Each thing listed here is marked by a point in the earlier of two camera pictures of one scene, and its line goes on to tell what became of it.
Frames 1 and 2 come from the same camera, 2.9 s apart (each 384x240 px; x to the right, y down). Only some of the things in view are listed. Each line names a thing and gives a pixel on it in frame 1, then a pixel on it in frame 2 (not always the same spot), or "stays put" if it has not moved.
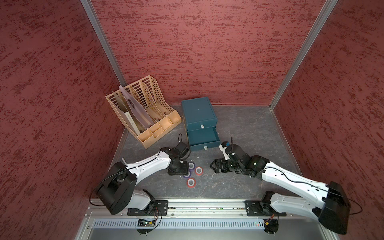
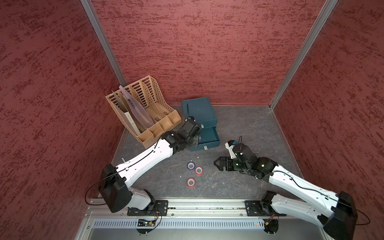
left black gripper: (184, 170) to (195, 143)
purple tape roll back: (191, 169) stays put
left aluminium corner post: (91, 14) stays put
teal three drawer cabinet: (200, 121) stays put
